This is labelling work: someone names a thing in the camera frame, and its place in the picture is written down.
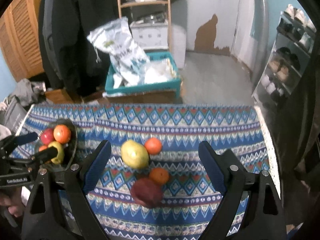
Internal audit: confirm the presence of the small orange clementine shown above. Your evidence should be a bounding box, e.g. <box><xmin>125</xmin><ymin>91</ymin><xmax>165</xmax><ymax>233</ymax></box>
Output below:
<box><xmin>39</xmin><ymin>145</ymin><xmax>48</xmax><ymax>152</ymax></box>

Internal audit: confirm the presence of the large orange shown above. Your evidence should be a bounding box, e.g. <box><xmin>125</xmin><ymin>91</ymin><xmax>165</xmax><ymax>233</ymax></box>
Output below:
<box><xmin>53</xmin><ymin>124</ymin><xmax>71</xmax><ymax>144</ymax></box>

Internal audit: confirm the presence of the dark red apple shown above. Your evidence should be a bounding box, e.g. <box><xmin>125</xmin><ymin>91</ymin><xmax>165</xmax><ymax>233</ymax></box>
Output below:
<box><xmin>130</xmin><ymin>178</ymin><xmax>163</xmax><ymax>209</ymax></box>

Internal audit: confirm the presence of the orange mandarin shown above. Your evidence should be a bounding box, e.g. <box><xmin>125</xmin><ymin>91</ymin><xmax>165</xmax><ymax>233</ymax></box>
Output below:
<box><xmin>149</xmin><ymin>167</ymin><xmax>170</xmax><ymax>186</ymax></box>

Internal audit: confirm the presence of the small orange tangerine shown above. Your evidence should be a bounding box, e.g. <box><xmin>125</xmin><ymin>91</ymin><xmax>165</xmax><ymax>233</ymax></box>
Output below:
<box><xmin>144</xmin><ymin>138</ymin><xmax>162</xmax><ymax>155</ymax></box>

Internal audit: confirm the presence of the person's left hand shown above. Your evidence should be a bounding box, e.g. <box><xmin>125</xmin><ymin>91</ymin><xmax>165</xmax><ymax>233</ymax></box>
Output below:
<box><xmin>0</xmin><ymin>187</ymin><xmax>25</xmax><ymax>217</ymax></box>

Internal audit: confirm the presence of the dark glass plate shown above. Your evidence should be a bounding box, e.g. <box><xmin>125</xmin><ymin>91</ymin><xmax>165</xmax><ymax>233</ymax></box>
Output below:
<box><xmin>35</xmin><ymin>119</ymin><xmax>78</xmax><ymax>172</ymax></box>

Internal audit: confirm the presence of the grey tote bag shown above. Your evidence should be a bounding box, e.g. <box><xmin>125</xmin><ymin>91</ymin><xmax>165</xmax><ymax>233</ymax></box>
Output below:
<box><xmin>1</xmin><ymin>97</ymin><xmax>27</xmax><ymax>133</ymax></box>

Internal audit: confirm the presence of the grey crumpled clothing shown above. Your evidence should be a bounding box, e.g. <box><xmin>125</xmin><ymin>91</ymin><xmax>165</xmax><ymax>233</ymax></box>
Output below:
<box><xmin>7</xmin><ymin>79</ymin><xmax>46</xmax><ymax>108</ymax></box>

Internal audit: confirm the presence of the wooden drawer box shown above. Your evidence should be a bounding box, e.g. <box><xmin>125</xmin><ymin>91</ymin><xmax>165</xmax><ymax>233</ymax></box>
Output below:
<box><xmin>44</xmin><ymin>89</ymin><xmax>74</xmax><ymax>104</ymax></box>

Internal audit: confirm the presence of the dark coat on right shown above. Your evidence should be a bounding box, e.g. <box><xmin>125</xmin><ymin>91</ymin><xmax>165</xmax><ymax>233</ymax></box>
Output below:
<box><xmin>272</xmin><ymin>49</ymin><xmax>320</xmax><ymax>228</ymax></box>

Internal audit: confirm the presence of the blue patterned tablecloth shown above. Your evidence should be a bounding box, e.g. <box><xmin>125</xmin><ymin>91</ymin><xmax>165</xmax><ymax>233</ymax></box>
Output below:
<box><xmin>18</xmin><ymin>104</ymin><xmax>280</xmax><ymax>239</ymax></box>

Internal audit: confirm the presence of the wooden louvered closet door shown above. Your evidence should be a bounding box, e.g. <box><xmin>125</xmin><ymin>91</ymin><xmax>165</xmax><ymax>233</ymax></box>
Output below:
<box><xmin>1</xmin><ymin>0</ymin><xmax>44</xmax><ymax>82</ymax></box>

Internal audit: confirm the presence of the white printed bag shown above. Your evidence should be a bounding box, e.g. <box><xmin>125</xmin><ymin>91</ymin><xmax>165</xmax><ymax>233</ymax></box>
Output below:
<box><xmin>87</xmin><ymin>17</ymin><xmax>150</xmax><ymax>86</ymax></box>

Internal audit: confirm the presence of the brown cardboard box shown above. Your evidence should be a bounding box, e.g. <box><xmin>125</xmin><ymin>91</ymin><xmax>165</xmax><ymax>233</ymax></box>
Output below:
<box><xmin>102</xmin><ymin>79</ymin><xmax>182</xmax><ymax>104</ymax></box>

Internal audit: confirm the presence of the clear plastic bag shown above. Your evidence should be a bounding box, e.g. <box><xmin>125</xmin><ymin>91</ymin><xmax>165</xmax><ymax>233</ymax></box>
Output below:
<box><xmin>142</xmin><ymin>58</ymin><xmax>178</xmax><ymax>85</ymax></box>

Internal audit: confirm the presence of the teal plastic bin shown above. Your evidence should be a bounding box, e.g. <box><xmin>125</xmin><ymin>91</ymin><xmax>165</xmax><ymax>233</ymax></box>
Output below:
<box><xmin>105</xmin><ymin>51</ymin><xmax>182</xmax><ymax>98</ymax></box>

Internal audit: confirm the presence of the black hanging coat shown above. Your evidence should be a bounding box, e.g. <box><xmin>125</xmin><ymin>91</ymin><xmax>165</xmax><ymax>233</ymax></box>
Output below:
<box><xmin>39</xmin><ymin>0</ymin><xmax>119</xmax><ymax>97</ymax></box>

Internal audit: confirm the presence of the white patterned storage box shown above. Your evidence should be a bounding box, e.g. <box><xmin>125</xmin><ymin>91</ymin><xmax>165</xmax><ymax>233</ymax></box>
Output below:
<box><xmin>130</xmin><ymin>22</ymin><xmax>169</xmax><ymax>50</ymax></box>

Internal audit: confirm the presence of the steel pot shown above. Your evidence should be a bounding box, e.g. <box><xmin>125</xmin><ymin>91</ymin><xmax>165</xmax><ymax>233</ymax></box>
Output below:
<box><xmin>140</xmin><ymin>12</ymin><xmax>166</xmax><ymax>24</ymax></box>

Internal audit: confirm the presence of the grey shoe rack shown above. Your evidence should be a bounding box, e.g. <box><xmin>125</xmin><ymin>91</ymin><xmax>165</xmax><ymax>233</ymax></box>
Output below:
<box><xmin>252</xmin><ymin>4</ymin><xmax>317</xmax><ymax>112</ymax></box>

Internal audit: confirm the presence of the wooden shelf unit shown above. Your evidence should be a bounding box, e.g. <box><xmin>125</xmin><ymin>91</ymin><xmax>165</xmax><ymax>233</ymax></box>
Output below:
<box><xmin>117</xmin><ymin>0</ymin><xmax>172</xmax><ymax>52</ymax></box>

